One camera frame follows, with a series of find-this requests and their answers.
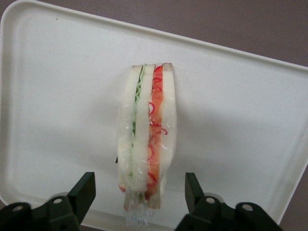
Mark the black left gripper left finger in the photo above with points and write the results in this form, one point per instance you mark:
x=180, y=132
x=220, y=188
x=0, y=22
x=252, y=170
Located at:
x=60, y=214

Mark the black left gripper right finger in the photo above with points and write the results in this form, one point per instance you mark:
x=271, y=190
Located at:
x=211, y=216

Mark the triangle sandwich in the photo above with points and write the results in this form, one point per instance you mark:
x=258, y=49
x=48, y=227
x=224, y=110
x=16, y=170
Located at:
x=142, y=120

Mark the cream plastic tray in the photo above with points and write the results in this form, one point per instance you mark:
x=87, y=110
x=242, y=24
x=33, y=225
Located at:
x=48, y=96

